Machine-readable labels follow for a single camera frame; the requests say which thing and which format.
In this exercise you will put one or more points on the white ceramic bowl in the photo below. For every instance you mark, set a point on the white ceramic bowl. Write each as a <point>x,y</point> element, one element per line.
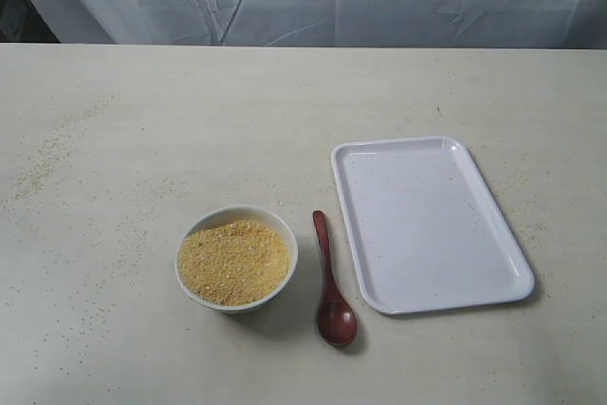
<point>231,214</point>

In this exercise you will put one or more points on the dark red wooden spoon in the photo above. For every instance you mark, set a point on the dark red wooden spoon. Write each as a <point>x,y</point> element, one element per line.
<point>336,321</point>

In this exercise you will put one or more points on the white rectangular plastic tray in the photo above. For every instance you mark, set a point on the white rectangular plastic tray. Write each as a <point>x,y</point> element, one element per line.
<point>425,232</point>

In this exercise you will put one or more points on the yellow granular crumbs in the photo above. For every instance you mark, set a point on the yellow granular crumbs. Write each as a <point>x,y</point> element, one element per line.
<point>234,264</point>

